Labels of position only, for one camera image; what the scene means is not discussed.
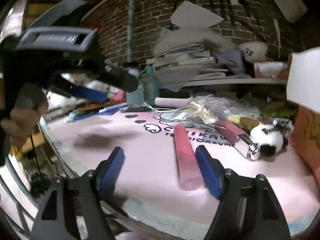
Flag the pink translucent rectangular tube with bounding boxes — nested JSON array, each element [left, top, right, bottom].
[[174, 125, 204, 191]]

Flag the dark pink lipstick box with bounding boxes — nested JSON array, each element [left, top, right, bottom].
[[217, 119, 260, 161]]

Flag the person left hand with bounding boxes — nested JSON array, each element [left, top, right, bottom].
[[1, 98, 48, 147]]

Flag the pink tissue packet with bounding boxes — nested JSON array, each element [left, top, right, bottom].
[[107, 86, 126, 101]]

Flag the white pen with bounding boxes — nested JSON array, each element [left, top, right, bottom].
[[99, 102, 127, 113]]

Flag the pink desk mat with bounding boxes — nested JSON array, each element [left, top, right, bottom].
[[41, 112, 319, 239]]

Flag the clear bottle pale liquid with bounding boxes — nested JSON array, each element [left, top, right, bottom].
[[126, 68, 144, 108]]

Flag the yellow brown plush toy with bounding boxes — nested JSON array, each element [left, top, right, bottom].
[[227, 114, 261, 133]]

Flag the ribbon bows in plastic bag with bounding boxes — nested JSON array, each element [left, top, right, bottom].
[[171, 95, 228, 128]]

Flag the teal capped clear bottle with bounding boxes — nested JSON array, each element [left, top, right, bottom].
[[143, 65, 159, 106]]

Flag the stack of books and papers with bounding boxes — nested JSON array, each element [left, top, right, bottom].
[[147, 35, 243, 87]]

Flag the purple cloth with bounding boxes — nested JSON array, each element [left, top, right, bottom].
[[214, 49, 246, 75]]

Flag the panda ceramic bowl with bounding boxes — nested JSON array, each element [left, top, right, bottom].
[[238, 41, 268, 63]]

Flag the panda plush keychain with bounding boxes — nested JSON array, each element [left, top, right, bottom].
[[250, 120, 292, 158]]

